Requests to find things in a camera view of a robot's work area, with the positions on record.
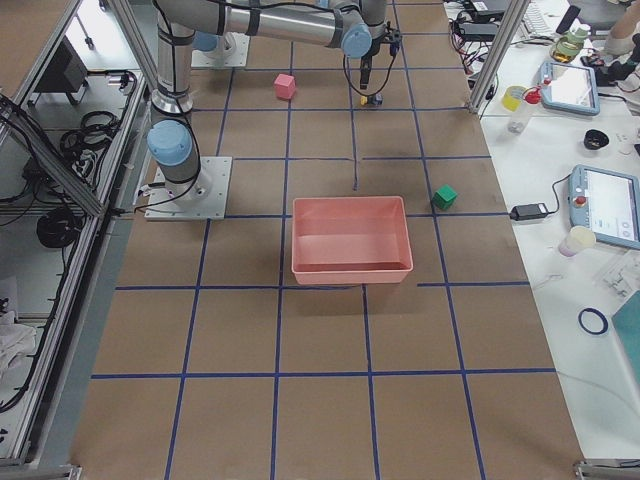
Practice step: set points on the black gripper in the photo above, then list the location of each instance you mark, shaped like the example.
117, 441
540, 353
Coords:
366, 63

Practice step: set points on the yellow push button switch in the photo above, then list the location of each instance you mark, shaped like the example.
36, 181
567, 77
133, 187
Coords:
373, 100

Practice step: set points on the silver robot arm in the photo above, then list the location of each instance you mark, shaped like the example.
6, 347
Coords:
217, 34
211, 44

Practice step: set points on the person hand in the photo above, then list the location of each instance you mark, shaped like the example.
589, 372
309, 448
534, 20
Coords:
620, 38

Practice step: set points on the pink cube near centre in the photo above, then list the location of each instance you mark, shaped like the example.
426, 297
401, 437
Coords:
284, 86

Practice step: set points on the green cube near bin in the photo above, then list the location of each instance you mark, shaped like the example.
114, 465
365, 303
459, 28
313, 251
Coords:
444, 197

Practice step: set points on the yellow tape roll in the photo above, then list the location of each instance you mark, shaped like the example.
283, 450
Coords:
513, 97

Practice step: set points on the clear plastic bottle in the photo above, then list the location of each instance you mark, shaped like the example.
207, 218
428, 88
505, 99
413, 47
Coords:
520, 117

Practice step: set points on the pink plastic bin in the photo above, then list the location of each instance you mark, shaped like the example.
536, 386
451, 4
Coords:
350, 240

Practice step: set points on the red cap object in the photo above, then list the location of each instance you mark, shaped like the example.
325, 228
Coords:
532, 96

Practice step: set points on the upper teach pendant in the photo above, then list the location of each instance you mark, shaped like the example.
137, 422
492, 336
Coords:
569, 88

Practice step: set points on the teach pendant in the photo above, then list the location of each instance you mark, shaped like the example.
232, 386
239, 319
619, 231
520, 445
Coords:
569, 88
607, 203

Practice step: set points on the black power adapter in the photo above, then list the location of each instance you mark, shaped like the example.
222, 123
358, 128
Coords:
526, 212

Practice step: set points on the black small bowl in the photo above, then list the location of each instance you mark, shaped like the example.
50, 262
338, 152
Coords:
595, 139

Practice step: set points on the white paper cup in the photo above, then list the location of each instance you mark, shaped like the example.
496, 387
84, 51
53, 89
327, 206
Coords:
578, 239

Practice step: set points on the lower teach pendant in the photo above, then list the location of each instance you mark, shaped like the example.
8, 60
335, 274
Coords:
607, 203

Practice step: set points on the clear plastic bag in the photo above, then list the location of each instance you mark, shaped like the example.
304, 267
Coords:
621, 275

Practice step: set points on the teal box corner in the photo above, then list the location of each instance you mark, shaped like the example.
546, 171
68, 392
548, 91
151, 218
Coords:
626, 324

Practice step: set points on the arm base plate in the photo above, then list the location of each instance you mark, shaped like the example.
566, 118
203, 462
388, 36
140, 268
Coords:
238, 59
207, 199

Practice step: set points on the aluminium frame post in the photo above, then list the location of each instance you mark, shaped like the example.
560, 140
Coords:
506, 31

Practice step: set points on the aluminium side frame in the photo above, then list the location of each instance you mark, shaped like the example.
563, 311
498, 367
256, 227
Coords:
75, 82

